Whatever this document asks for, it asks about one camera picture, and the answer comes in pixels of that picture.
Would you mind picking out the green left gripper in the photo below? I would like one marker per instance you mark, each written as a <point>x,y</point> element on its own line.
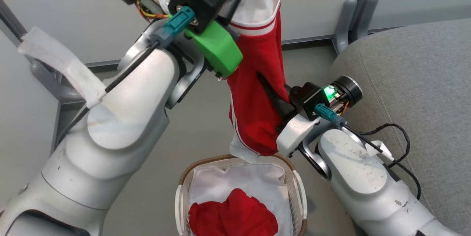
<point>219,48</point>

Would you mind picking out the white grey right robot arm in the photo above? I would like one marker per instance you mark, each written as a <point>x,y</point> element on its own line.
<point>360,177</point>

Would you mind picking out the grey partition rail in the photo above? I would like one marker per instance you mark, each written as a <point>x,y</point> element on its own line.
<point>56,125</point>
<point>309,39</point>

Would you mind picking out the white basket liner cloth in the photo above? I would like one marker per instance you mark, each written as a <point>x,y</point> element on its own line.
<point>235,177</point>

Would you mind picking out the white laundry basket brown rim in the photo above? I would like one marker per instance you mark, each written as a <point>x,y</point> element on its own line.
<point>296,192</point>

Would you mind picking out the black cylindrical right gripper motor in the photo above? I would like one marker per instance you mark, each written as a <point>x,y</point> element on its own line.
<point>347,88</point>

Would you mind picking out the red and white garment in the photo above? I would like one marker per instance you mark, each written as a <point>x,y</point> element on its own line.
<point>257,63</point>

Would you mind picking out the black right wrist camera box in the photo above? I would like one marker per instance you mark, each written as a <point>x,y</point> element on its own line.
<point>307,99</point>

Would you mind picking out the grey fabric sofa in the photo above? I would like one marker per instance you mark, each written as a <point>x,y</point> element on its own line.
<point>423,81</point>

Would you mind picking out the crumpled red clothing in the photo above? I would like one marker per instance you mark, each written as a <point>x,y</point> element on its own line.
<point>235,214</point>

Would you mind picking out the white fabric strip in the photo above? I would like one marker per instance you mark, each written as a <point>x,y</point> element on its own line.
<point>62,63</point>

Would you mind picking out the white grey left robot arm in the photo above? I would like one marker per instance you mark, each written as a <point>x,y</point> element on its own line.
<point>121,111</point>

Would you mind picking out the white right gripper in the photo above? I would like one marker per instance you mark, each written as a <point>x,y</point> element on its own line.
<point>294,133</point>

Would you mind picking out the metal table bracket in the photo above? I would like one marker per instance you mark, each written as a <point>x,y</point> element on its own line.
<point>55,85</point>

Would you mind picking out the grey partition foot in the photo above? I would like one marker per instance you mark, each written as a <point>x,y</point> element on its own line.
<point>347,18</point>

